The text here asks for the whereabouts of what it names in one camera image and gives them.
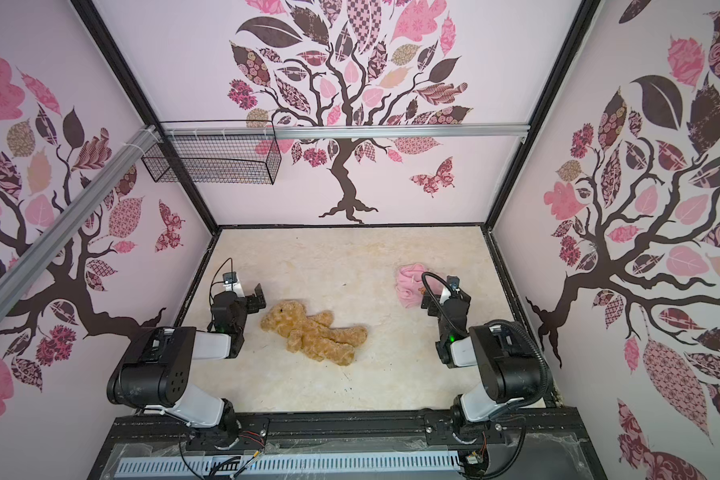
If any pink knitted bear sweater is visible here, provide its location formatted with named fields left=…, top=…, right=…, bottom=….
left=395, top=263, right=428, bottom=309

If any brown teddy bear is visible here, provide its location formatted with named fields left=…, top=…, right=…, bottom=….
left=260, top=300, right=368, bottom=366

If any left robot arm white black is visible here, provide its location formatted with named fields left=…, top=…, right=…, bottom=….
left=106, top=273, right=266, bottom=449

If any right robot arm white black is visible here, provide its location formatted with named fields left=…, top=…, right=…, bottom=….
left=421, top=291, right=551, bottom=444

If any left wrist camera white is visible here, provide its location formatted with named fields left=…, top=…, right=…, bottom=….
left=222, top=271, right=238, bottom=285

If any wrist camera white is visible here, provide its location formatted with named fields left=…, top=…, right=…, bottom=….
left=446, top=276, right=460, bottom=291
left=222, top=271, right=238, bottom=285

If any left camera black cable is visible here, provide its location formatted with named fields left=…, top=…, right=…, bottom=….
left=208, top=257, right=235, bottom=298

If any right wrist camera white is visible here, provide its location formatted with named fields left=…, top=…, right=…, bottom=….
left=446, top=276, right=460, bottom=291

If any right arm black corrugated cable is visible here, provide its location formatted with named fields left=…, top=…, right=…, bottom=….
left=421, top=271, right=553, bottom=421

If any black wire basket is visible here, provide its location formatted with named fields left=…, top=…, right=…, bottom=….
left=141, top=120, right=282, bottom=185

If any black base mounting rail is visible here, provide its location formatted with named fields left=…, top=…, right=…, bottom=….
left=103, top=407, right=587, bottom=452

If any back aluminium rail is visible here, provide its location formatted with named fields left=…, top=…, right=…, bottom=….
left=163, top=123, right=530, bottom=140

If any aluminium rail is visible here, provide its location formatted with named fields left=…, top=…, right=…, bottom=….
left=0, top=125, right=159, bottom=323
left=163, top=123, right=530, bottom=140

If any white slotted cable duct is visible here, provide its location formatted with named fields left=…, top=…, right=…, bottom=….
left=112, top=451, right=462, bottom=479

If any left aluminium rail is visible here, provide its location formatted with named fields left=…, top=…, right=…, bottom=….
left=0, top=125, right=159, bottom=323

